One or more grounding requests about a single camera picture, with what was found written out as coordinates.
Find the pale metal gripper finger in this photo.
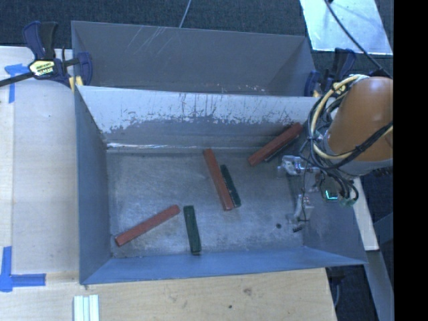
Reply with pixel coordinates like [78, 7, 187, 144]
[276, 155, 304, 177]
[286, 194, 314, 223]

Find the red-brown flat block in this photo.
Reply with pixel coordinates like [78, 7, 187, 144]
[247, 122, 304, 167]
[203, 148, 235, 212]
[114, 204, 181, 247]

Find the grey metal bin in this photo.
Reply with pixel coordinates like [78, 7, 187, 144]
[70, 20, 369, 286]

